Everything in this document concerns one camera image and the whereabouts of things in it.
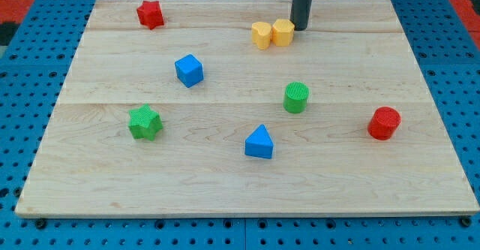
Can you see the light wooden board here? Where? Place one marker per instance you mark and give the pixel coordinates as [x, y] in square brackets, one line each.
[354, 57]

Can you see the green cylinder block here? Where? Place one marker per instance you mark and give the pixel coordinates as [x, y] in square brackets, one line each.
[295, 97]

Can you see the red cylinder block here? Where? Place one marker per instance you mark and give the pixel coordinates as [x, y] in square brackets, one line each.
[384, 123]

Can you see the red star block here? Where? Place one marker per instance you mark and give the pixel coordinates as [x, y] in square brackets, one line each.
[150, 14]

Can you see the yellow hexagon block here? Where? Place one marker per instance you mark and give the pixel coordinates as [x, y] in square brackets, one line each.
[282, 32]

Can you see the blue cube block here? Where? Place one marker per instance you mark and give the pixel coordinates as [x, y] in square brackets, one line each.
[189, 70]

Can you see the green star block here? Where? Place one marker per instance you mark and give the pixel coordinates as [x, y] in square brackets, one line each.
[144, 123]

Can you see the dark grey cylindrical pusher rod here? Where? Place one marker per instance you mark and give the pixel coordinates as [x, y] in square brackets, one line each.
[300, 12]

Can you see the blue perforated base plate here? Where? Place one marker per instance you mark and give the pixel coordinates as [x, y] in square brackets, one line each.
[36, 62]

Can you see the yellow heart block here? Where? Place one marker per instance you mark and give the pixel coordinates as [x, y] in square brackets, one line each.
[261, 33]

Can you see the blue triangle block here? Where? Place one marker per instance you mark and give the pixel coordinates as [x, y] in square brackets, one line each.
[259, 143]

